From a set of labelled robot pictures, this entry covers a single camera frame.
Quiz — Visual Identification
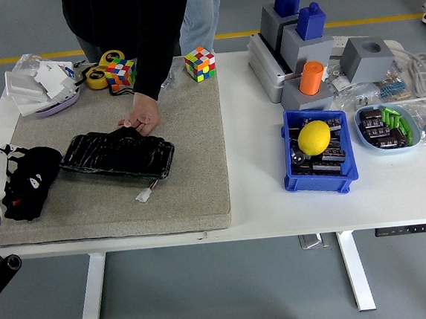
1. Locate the clear bag of screws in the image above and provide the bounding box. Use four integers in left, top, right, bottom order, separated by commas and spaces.
157, 61, 188, 93

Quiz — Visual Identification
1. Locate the yellow tape measure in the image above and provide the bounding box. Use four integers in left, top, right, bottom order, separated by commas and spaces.
84, 65, 111, 91
97, 48, 127, 70

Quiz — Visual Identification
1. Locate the person in background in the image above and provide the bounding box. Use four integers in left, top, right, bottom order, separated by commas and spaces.
175, 0, 228, 57

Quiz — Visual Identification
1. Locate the grey junction box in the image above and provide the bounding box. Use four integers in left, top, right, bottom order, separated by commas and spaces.
245, 30, 300, 107

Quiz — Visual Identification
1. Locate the white connector with wires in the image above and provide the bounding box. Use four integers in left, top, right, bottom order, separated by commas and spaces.
133, 177, 162, 204

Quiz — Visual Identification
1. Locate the clear plastic bag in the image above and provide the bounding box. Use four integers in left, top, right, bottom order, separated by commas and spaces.
9, 51, 56, 77

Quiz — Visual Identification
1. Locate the black film-wrapped panel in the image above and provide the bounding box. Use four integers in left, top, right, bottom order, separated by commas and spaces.
57, 123, 178, 189

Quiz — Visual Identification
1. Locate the grey block with round hole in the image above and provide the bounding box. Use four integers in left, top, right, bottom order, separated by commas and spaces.
337, 33, 398, 86
277, 74, 337, 115

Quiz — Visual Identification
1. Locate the black table control panel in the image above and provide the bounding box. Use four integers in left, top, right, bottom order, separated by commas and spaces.
373, 224, 426, 238

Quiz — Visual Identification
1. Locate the metal bracket under table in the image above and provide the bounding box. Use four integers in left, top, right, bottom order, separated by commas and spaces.
297, 232, 331, 251

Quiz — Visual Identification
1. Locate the purple tray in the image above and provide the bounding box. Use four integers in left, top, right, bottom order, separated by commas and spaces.
30, 85, 84, 120

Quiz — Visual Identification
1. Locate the small white adapter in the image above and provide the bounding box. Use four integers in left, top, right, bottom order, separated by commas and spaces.
326, 65, 352, 93

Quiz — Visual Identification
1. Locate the bag of blue resistors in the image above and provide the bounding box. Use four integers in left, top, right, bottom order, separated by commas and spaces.
375, 69, 416, 104

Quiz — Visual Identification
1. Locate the colourful puzzle cube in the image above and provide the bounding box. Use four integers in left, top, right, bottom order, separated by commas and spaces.
104, 56, 139, 93
182, 45, 218, 84

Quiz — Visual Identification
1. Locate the white plastic box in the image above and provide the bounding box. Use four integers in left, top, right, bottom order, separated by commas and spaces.
3, 67, 51, 107

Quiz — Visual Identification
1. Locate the blue plastic bin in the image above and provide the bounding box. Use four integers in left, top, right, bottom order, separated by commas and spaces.
277, 103, 361, 199

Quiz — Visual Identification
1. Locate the grey block with slot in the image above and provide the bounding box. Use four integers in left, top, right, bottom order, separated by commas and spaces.
257, 1, 303, 54
277, 20, 338, 78

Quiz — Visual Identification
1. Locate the dark cylindrical capacitor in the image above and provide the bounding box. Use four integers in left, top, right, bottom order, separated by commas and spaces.
324, 116, 343, 133
320, 146, 348, 164
358, 107, 384, 122
373, 126, 409, 151
290, 147, 309, 167
362, 126, 392, 141
311, 158, 344, 176
358, 117, 385, 131

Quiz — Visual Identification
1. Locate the white power cable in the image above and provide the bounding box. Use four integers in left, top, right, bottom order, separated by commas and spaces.
387, 38, 426, 107

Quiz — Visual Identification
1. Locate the black strap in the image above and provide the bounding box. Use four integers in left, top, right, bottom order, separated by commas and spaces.
108, 83, 136, 99

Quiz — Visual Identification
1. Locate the grey-brown mat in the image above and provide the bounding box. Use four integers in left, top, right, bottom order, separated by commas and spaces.
0, 52, 234, 250

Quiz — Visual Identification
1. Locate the light blue dish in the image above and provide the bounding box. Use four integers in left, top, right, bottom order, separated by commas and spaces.
352, 100, 424, 159

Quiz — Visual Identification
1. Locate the person's left hand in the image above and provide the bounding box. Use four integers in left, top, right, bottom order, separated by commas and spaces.
114, 90, 162, 138

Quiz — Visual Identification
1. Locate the black rag with red patch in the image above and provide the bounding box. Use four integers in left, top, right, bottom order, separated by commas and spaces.
0, 144, 69, 224

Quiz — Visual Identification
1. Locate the clear bag with plug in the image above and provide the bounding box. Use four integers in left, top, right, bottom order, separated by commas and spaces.
331, 80, 384, 115

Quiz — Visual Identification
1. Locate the yellow lemon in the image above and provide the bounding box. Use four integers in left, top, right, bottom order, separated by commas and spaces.
296, 119, 334, 158

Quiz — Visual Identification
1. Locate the orange cylinder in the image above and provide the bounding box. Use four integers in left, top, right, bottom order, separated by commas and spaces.
296, 59, 327, 97

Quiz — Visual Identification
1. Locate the white table leg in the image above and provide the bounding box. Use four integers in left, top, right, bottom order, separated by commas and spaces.
73, 251, 113, 319
335, 228, 378, 314

